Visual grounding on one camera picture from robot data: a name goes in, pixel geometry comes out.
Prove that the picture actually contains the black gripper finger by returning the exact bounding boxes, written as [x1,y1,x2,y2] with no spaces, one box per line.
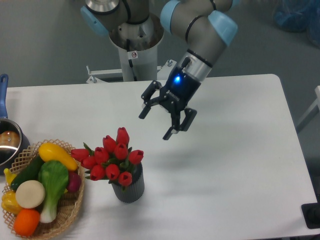
[162,107,198,141]
[138,80,162,119]

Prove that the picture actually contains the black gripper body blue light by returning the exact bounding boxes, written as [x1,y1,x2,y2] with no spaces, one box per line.
[156,66,201,118]

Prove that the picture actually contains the red tulip bouquet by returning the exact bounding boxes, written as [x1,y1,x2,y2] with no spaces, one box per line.
[71,127,144,190]

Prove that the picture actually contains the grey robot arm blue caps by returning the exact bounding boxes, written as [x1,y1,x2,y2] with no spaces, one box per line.
[80,0,238,140]

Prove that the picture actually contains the dark grey ribbed vase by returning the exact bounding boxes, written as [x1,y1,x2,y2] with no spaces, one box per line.
[111,163,145,203]

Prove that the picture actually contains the yellow squash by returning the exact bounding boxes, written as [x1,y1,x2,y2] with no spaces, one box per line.
[38,142,79,172]

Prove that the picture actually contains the green bok choy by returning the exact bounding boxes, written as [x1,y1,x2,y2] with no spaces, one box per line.
[38,160,69,224]

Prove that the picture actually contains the white furniture leg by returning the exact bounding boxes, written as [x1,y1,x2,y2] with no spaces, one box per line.
[295,85,320,134]

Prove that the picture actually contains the woven wicker basket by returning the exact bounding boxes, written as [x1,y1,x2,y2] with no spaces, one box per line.
[0,139,85,240]

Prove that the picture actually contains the dark green cucumber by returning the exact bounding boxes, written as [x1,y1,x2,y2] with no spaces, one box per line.
[10,155,45,191]

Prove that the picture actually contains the blue plastic bag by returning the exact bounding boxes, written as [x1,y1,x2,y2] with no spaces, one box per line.
[272,0,320,48]

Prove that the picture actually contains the round cream white vegetable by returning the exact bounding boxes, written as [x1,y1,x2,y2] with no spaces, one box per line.
[15,180,46,209]

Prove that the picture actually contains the black device at table edge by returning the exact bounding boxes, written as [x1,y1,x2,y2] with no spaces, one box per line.
[301,203,320,229]

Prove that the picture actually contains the yellow banana tip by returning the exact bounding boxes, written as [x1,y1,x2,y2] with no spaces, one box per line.
[3,168,17,186]

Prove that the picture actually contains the orange fruit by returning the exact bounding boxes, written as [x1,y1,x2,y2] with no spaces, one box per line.
[13,208,40,237]

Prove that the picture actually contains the yellow bell pepper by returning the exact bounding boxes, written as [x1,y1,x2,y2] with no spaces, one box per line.
[1,190,23,215]

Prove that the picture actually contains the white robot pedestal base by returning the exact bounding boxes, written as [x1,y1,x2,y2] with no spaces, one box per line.
[86,13,177,83]

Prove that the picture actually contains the black cable on pedestal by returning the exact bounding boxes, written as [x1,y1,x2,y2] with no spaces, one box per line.
[125,39,138,82]

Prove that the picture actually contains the saucepan with blue handle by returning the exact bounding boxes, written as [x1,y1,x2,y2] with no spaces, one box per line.
[0,73,30,176]

